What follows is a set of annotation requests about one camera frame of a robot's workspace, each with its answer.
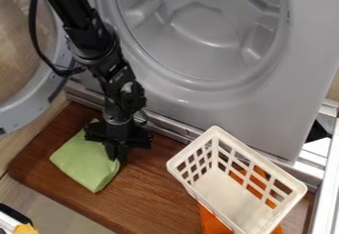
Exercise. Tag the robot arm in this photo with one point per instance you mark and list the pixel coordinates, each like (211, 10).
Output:
(88, 36)

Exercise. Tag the orange cloth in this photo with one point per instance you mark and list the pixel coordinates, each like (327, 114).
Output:
(216, 223)

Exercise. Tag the washing machine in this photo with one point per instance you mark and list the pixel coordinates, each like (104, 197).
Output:
(198, 56)

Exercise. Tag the white basket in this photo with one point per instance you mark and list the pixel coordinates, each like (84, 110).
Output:
(236, 181)

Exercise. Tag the green sponge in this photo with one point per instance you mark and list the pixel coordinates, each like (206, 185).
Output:
(84, 162)

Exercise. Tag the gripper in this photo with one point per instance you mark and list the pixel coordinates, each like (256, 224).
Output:
(118, 133)

